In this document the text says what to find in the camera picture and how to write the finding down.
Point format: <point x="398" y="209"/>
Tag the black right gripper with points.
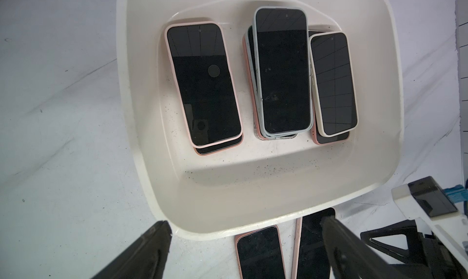
<point x="425" y="256"/>

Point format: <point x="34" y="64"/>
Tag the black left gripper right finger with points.
<point x="349" y="257"/>

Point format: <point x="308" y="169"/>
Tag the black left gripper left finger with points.
<point x="143" y="259"/>

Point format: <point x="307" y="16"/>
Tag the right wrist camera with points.
<point x="424" y="199"/>

